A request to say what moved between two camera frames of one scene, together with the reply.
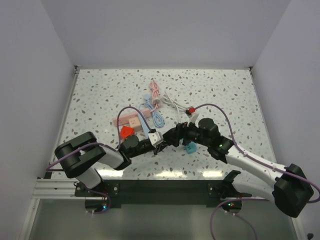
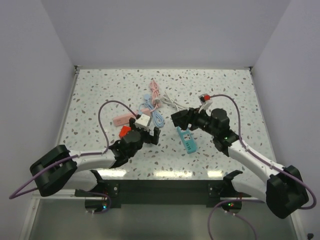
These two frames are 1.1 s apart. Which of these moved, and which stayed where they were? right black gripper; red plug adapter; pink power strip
Moved: right black gripper
Stayed: pink power strip; red plug adapter
